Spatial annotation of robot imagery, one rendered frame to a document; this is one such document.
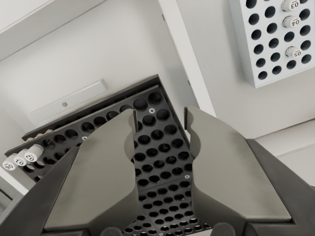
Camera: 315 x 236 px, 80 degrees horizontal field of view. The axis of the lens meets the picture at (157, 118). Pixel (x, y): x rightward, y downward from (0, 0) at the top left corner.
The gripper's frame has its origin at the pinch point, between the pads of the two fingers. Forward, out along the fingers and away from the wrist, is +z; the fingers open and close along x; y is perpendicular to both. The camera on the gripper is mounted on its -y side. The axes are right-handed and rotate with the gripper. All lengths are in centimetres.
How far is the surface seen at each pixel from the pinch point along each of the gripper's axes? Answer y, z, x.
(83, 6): -6.3, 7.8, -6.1
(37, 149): 5.6, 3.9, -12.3
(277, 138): 16.9, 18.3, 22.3
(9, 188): 113, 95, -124
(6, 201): 129, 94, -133
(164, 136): 5.0, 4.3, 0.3
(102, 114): 2.3, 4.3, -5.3
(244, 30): -3.1, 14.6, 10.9
